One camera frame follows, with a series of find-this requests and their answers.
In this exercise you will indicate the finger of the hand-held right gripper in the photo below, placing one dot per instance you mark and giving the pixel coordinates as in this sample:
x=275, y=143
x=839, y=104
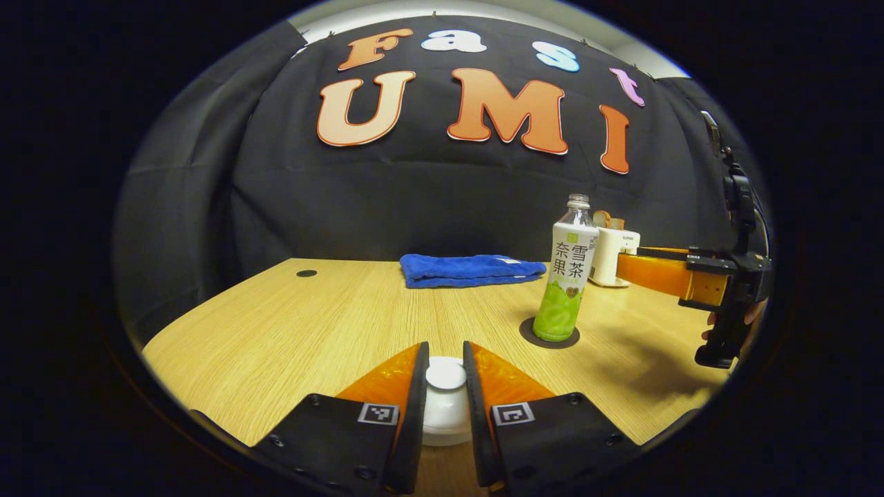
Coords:
x=663, y=251
x=656, y=275

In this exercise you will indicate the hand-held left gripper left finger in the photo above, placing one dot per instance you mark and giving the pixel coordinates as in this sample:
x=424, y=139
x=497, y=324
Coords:
x=414, y=414

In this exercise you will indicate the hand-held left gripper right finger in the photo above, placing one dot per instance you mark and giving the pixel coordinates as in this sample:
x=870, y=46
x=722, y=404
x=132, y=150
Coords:
x=476, y=414

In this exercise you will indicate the white teacup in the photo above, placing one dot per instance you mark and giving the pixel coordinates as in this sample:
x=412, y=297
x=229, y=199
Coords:
x=446, y=440

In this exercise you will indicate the white green-label water bottle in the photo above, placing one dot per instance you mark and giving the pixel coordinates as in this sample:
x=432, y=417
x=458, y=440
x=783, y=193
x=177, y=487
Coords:
x=570, y=262

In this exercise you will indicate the dark round coaster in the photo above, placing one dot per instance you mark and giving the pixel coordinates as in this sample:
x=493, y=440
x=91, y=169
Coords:
x=528, y=335

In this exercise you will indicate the white toaster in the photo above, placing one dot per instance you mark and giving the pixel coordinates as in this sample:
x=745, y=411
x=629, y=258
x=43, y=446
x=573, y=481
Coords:
x=615, y=259

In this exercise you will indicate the toast slice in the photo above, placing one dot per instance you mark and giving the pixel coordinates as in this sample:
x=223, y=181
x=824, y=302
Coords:
x=601, y=219
x=618, y=223

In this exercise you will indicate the blue folded towel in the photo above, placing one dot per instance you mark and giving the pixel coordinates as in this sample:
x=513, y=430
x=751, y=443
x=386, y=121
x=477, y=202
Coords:
x=469, y=269

